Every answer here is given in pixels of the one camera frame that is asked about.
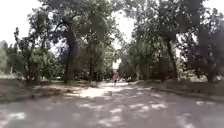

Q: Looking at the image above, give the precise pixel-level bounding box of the person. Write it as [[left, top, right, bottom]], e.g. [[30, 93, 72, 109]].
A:
[[112, 71, 120, 87]]

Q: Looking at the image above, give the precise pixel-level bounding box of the row of green trees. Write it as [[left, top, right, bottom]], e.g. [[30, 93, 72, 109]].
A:
[[0, 0, 125, 86], [118, 0, 224, 84]]

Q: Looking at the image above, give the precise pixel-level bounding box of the grey paved path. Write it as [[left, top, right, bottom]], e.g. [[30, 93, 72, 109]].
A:
[[0, 81, 224, 128]]

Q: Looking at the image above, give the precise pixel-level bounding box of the dry grass and dirt strip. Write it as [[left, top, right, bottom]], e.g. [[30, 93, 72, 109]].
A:
[[133, 79, 224, 102], [0, 77, 98, 103]]

